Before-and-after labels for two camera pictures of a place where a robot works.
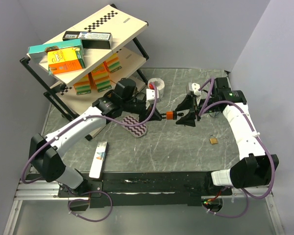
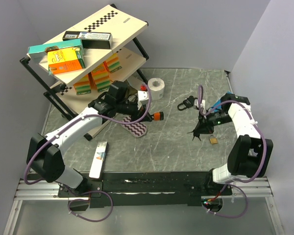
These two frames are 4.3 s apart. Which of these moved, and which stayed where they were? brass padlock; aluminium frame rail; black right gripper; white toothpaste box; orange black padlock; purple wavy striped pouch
Moved: black right gripper; orange black padlock
Stayed: brass padlock; aluminium frame rail; purple wavy striped pouch; white toothpaste box
